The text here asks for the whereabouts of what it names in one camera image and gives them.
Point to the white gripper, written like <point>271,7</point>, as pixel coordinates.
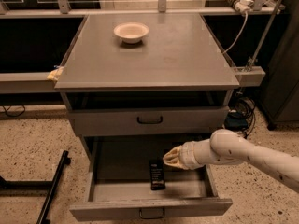
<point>186,156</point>

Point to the black rxbar chocolate bar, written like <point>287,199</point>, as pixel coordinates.
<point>156,169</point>

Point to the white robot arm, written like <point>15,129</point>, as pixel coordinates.
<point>225,147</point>

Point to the closed top drawer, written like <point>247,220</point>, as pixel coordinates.
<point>116,122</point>

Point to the open middle drawer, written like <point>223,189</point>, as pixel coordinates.
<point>119,181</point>

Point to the grey drawer cabinet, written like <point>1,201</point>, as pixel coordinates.
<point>177,64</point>

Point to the dark cabinet right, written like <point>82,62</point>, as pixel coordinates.
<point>279,97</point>

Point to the black metal floor stand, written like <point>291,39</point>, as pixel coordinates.
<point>35,187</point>

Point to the white paper bowl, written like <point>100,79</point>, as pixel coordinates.
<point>131,32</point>

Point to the yellow tape piece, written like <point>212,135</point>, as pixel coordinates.
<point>55,74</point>

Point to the white power strip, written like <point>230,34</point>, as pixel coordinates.
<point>241,6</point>

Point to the thin metal pole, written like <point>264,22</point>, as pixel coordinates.
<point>257,6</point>

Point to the black top drawer handle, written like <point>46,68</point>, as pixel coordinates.
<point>141,121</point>

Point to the black drawer handle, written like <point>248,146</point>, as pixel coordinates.
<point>151,213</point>
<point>141,121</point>

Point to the black middle drawer handle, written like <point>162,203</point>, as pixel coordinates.
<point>151,213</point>

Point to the grey metal bracket right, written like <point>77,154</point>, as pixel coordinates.
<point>252,78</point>

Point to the grey horizontal rail left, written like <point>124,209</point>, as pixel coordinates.
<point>16,83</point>

